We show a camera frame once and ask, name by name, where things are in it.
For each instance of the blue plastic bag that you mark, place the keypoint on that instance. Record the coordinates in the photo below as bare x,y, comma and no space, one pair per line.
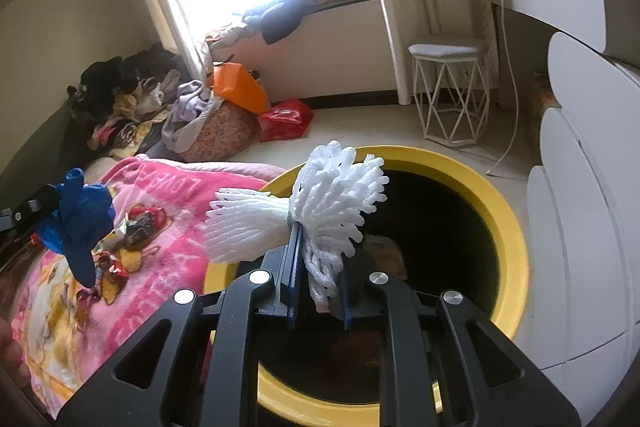
80,212

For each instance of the white scalloped cabinet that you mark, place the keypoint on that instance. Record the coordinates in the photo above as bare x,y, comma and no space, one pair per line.
590,207

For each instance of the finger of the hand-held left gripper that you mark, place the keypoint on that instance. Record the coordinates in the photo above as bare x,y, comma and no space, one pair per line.
35,204

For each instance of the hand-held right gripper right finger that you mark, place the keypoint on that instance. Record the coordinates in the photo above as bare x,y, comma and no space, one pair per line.
350,302

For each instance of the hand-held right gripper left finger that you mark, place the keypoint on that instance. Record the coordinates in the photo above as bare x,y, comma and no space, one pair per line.
290,267

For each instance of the pile of mixed clothes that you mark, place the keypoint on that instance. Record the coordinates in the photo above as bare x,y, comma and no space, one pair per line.
125,102

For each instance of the brown snack wrapper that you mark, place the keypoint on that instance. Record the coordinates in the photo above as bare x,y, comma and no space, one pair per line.
140,234

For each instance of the grey lilac garment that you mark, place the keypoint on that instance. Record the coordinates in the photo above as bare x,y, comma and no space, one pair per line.
182,117

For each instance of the white window seat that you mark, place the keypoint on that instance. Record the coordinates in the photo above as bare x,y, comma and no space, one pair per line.
340,57

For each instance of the pink printed blanket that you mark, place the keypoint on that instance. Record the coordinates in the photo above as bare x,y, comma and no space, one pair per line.
200,187

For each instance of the floral fabric bag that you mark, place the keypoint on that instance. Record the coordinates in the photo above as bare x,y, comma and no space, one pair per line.
220,137

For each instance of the red foil wrapper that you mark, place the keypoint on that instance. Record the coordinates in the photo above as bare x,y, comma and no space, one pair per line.
112,274

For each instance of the glossy red shopping bag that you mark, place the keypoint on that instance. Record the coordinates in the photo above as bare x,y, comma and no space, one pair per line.
285,122

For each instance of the white foam fruit net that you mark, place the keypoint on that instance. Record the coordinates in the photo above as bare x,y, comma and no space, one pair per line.
340,197

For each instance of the person's left forearm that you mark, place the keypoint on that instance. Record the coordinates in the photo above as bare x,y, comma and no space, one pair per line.
11,352

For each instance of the red candy wrapper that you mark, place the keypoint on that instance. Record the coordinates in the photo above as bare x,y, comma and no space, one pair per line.
150,216

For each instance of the white vanity desk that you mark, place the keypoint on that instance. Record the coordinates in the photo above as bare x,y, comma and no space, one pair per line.
550,2

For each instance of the grey headboard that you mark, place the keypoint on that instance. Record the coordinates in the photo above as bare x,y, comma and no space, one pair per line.
45,142

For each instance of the orange shopping bag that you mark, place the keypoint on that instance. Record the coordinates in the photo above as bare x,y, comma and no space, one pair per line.
237,87

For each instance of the dark blue jacket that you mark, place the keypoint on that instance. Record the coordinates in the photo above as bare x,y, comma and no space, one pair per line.
280,14

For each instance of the yellow-rimmed black bin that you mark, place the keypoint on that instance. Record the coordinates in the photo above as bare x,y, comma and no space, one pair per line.
450,167

